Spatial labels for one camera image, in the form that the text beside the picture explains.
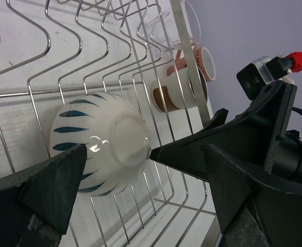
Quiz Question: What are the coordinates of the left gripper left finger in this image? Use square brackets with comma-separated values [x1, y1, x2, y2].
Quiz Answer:
[0, 144, 87, 246]

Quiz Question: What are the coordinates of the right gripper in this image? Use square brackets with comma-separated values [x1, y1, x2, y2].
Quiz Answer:
[217, 80, 302, 184]

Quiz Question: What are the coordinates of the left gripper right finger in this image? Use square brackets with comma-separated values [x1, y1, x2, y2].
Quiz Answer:
[150, 109, 302, 246]

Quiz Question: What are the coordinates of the brown and white cup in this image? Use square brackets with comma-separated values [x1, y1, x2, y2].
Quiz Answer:
[150, 68, 208, 112]

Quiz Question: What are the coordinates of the pink mug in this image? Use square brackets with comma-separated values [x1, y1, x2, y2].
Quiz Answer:
[174, 45, 216, 82]

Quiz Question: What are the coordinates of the white blue-striped bowl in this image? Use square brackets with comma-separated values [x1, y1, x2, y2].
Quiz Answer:
[49, 92, 150, 197]

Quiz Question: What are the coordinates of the clear glass tumbler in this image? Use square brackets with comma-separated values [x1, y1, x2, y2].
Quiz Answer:
[138, 1, 202, 59]

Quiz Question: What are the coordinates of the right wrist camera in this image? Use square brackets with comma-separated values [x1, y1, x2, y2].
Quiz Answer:
[237, 51, 302, 100]

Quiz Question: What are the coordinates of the metal wire dish rack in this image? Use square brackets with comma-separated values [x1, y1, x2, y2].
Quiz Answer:
[0, 1, 215, 246]

